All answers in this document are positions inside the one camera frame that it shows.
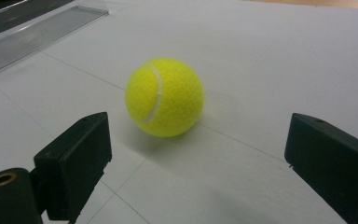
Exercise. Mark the white board sheet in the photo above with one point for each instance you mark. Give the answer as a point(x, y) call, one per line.
point(261, 62)

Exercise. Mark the yellow tennis ball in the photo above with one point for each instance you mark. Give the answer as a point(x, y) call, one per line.
point(171, 96)

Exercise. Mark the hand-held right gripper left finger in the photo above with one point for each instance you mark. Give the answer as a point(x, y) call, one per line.
point(71, 161)

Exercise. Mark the clear plastic tray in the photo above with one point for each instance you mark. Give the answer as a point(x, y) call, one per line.
point(34, 40)

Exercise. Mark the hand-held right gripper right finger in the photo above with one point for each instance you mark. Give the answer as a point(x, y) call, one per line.
point(335, 161)

